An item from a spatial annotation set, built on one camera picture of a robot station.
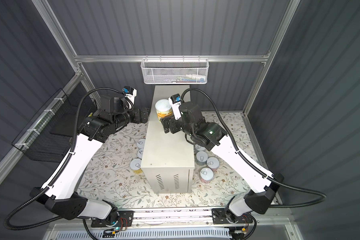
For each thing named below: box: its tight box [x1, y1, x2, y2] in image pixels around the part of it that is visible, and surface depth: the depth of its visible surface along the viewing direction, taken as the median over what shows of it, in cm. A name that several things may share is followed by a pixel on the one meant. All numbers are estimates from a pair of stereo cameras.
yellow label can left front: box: [130, 158, 143, 175], surface depth 88 cm
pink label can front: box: [199, 167, 214, 183], surface depth 84 cm
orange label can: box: [155, 98, 173, 123], surface depth 66 cm
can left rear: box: [136, 138, 146, 149], surface depth 98 cm
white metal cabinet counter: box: [140, 85, 195, 194], surface depth 64 cm
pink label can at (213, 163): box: [206, 156, 220, 173], surface depth 88 cm
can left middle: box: [136, 148, 144, 160], surface depth 93 cm
